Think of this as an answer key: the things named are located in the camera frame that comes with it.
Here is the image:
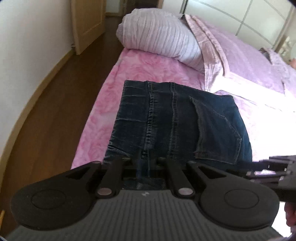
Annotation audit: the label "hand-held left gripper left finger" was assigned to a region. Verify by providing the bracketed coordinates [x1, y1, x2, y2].
[65, 156, 137, 199]

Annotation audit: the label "white vanity shelf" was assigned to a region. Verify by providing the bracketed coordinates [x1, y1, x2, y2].
[280, 36, 296, 58]

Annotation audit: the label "pink floral bedsheet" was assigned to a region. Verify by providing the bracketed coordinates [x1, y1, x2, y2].
[70, 47, 296, 171]

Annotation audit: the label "wooden door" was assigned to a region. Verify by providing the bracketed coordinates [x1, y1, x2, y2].
[70, 0, 107, 55]

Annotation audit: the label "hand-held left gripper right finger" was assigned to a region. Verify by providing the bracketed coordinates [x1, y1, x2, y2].
[150, 156, 228, 199]

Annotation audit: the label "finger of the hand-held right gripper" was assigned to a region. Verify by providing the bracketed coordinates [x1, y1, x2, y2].
[228, 169, 289, 185]
[252, 156, 296, 172]

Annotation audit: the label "white wardrobe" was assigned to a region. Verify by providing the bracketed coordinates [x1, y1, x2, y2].
[162, 0, 294, 50]

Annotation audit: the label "pink quilt with striped lining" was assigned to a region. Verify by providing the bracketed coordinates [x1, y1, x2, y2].
[116, 8, 296, 112]

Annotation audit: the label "dark blue jeans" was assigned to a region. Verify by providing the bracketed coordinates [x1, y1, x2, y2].
[103, 80, 253, 190]

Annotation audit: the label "person's right hand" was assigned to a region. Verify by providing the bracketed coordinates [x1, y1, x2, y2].
[284, 201, 296, 233]

